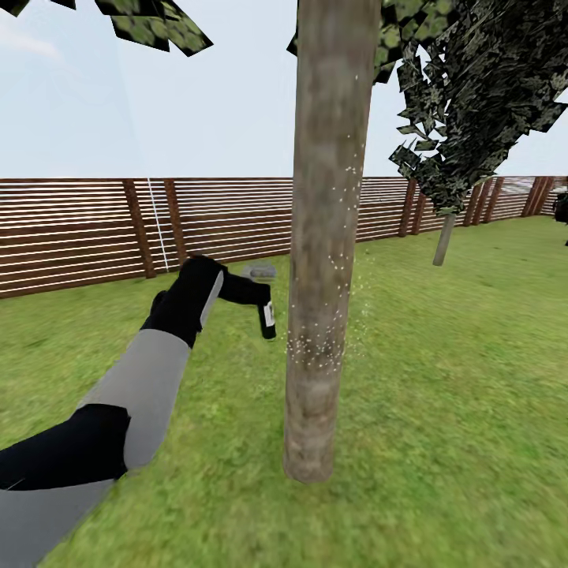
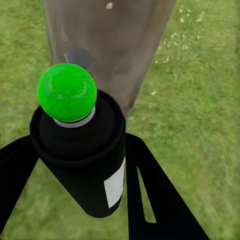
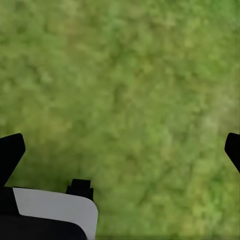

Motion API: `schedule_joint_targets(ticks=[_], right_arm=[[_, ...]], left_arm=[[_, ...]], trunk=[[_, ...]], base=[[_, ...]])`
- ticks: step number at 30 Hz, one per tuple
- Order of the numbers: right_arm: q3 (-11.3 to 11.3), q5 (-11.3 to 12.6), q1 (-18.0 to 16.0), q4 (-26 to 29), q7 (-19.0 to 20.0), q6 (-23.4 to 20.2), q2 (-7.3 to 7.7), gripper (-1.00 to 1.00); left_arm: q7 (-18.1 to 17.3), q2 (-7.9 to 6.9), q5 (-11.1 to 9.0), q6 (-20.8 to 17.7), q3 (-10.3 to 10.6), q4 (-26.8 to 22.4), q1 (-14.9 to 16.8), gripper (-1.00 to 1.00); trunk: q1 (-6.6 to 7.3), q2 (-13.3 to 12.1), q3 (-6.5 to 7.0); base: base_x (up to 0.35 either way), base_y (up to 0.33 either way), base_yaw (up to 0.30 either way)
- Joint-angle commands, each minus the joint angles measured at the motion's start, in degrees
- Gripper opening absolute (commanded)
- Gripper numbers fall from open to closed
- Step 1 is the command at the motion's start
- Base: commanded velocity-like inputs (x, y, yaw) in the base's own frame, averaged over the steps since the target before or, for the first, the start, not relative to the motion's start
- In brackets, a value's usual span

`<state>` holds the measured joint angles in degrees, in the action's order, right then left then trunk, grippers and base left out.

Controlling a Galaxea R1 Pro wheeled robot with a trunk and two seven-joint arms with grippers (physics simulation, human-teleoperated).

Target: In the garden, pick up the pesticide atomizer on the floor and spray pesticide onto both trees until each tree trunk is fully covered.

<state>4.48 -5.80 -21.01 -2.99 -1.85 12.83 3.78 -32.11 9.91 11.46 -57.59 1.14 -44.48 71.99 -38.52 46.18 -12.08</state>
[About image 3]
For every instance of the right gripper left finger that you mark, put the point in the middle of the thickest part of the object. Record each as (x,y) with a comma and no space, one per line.
(12,149)

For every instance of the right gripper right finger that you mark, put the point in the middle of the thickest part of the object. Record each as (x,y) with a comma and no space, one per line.
(232,148)

